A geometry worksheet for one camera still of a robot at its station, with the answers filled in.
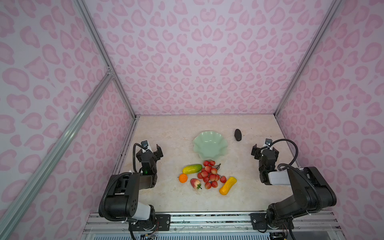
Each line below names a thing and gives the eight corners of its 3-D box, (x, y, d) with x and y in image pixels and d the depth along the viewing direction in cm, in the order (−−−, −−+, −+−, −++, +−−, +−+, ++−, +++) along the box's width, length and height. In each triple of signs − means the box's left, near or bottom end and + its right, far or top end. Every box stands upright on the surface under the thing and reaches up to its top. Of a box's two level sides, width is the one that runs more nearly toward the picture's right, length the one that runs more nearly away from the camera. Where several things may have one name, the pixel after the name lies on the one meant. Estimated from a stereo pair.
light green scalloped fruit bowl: (207, 165, 95) (207, 162, 91) (188, 143, 105) (188, 139, 102) (230, 149, 102) (231, 145, 98) (211, 130, 113) (211, 126, 109)
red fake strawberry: (190, 189, 84) (190, 187, 82) (190, 179, 88) (190, 178, 86) (201, 189, 84) (201, 187, 82) (201, 179, 87) (201, 178, 86)
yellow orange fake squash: (218, 192, 85) (218, 189, 82) (230, 177, 90) (231, 174, 87) (224, 197, 83) (225, 195, 80) (236, 182, 88) (237, 180, 85)
